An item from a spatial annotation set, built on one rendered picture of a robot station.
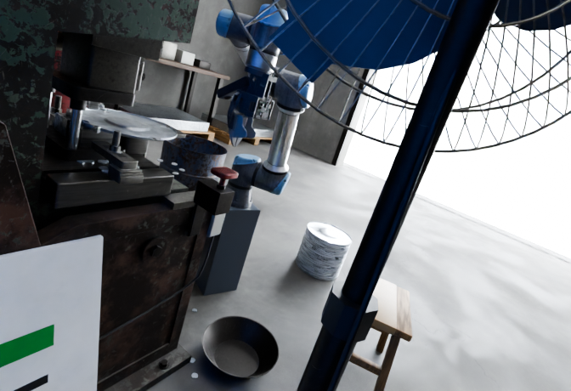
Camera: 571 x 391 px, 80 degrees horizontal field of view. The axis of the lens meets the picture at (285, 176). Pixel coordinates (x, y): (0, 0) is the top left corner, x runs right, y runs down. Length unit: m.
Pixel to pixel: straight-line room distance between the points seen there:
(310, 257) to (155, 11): 1.61
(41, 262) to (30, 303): 0.08
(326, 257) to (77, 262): 1.49
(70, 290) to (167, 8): 0.67
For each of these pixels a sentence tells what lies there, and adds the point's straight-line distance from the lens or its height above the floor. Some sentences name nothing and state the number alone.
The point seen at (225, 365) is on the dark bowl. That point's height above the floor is 0.00.
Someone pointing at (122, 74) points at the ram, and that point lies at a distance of 1.02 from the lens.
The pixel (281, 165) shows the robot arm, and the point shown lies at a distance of 1.47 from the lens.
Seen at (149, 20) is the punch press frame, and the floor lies 1.08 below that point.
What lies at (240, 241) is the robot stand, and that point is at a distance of 1.65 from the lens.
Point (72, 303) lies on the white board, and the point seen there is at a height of 0.45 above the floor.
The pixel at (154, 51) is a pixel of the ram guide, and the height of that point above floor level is 1.01.
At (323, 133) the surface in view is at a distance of 5.73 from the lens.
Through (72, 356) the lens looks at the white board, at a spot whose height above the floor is 0.32.
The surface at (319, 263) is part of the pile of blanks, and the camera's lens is 2.13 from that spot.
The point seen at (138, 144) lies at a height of 0.74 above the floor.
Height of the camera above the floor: 1.05
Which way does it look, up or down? 15 degrees down
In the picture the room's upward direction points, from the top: 18 degrees clockwise
